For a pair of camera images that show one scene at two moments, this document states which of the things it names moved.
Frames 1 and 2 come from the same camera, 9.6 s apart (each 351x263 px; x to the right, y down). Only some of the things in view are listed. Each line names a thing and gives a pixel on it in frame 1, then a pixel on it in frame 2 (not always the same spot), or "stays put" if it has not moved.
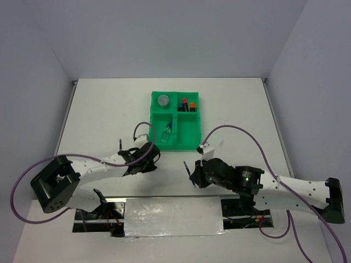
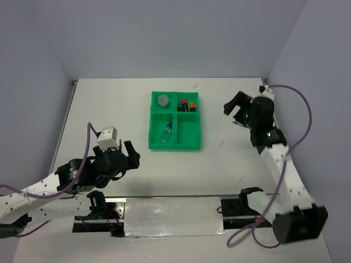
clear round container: (163, 100) stays put
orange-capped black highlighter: (192, 107) stays put
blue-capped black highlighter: (180, 108) stays put
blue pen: (188, 172) to (237, 123)
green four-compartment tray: (175, 118) stays put
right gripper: (197, 176) to (237, 100)
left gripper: (151, 167) to (134, 155)
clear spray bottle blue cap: (166, 132) stays put
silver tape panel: (173, 217) stays put
